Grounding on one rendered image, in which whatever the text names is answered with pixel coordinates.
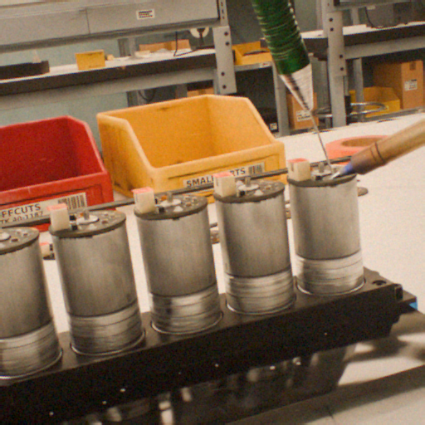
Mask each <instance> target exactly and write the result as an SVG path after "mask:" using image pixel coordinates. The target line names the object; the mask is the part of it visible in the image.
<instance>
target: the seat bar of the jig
mask: <svg viewBox="0 0 425 425"><path fill-rule="evenodd" d="M363 270H364V285H363V286H362V288H360V289H359V290H357V291H354V292H351V293H347V294H343V295H338V296H314V295H310V294H306V293H303V292H301V291H299V290H298V287H297V278H296V276H293V278H294V287H295V297H296V301H295V303H294V304H292V305H291V307H288V308H286V309H284V310H280V311H277V312H274V313H270V314H264V315H244V314H238V313H236V312H233V311H231V310H229V309H228V308H227V299H226V292H224V293H221V294H219V296H220V303H221V310H222V319H221V321H220V322H218V323H217V324H216V325H214V326H213V327H212V328H209V329H207V330H203V331H200V332H197V333H193V334H187V335H166V334H161V333H159V332H157V331H155V330H154V329H153V322H152V318H150V313H149V311H146V312H142V313H141V315H142V321H143V327H144V338H143V339H142V340H141V341H140V342H139V343H138V344H136V345H135V346H134V347H133V348H130V349H127V350H125V351H122V352H119V353H116V354H108V355H102V356H84V355H80V354H76V353H75V352H74V351H73V349H72V344H71V340H70V336H69V331H64V332H61V333H58V334H59V339H60V343H61V352H62V356H61V358H60V359H59V360H58V361H57V362H56V363H55V364H53V365H52V366H49V367H48V368H46V369H45V370H43V371H41V372H39V373H36V374H32V375H28V376H25V377H21V378H16V379H0V417H1V416H5V415H8V414H12V413H17V412H21V411H24V409H27V408H34V407H36V406H40V405H43V404H47V403H53V402H56V401H59V400H62V399H66V398H72V397H75V396H78V395H82V394H85V393H91V392H95V391H98V390H101V389H104V388H107V387H109V386H114V385H117V384H120V383H126V382H129V381H133V380H136V379H141V378H145V377H149V376H152V375H156V374H161V373H164V372H168V371H170V370H175V369H180V368H183V367H187V365H191V364H196V363H200V362H203V361H206V360H210V359H215V358H219V357H222V356H225V355H229V354H235V353H238V352H242V351H244V350H248V349H254V348H257V347H261V345H264V344H270V343H273V342H277V341H280V340H285V339H289V338H293V337H296V336H299V335H304V334H308V333H312V332H315V331H318V330H323V329H327V328H331V326H334V325H340V324H343V323H346V322H350V321H354V320H359V319H363V318H365V317H369V316H373V315H378V314H382V313H384V312H388V311H392V310H396V309H397V301H396V286H395V283H394V282H393V281H391V280H388V279H387V278H385V277H383V276H381V275H379V274H377V273H376V272H374V271H371V270H370V269H368V268H366V266H363Z"/></svg>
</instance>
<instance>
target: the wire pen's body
mask: <svg viewBox="0 0 425 425"><path fill-rule="evenodd" d="M250 1H252V2H253V4H252V6H253V8H254V9H255V14H256V15H257V20H258V21H259V24H260V26H261V31H262V33H264V34H263V36H264V38H265V39H266V44H267V45H268V46H267V47H268V50H269V51H270V52H271V56H272V59H273V61H274V63H275V66H276V70H277V73H278V75H280V76H286V75H290V74H293V73H296V72H298V71H301V70H303V69H304V67H306V66H308V65H309V64H310V63H311V60H310V58H309V56H308V53H307V51H306V49H305V43H304V41H303V39H301V38H302V35H301V34H300V29H299V27H298V23H297V21H296V16H295V15H294V12H293V9H292V6H291V3H289V0H250Z"/></svg>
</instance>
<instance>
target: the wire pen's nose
mask: <svg viewBox="0 0 425 425"><path fill-rule="evenodd" d="M279 77H280V78H281V79H282V80H283V82H284V83H285V84H286V86H287V87H288V90H290V91H291V93H292V94H293V95H294V97H295V98H296V99H297V100H298V101H299V103H300V104H301V105H302V107H303V108H304V110H305V111H310V110H313V106H314V102H313V85H312V67H311V63H310V64H309V65H308V66H306V67H304V69H303V70H301V71H298V72H296V73H293V74H290V75H286V76H280V75H279Z"/></svg>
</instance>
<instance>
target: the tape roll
mask: <svg viewBox="0 0 425 425"><path fill-rule="evenodd" d="M388 136H390V135H364V136H355V137H349V138H343V139H337V140H334V141H331V142H329V143H325V152H326V154H327V157H328V159H334V158H338V157H344V156H348V155H353V154H355V153H357V152H359V151H360V150H362V149H365V147H367V146H369V145H371V144H372V143H374V142H376V141H380V140H381V139H384V138H386V137H388Z"/></svg>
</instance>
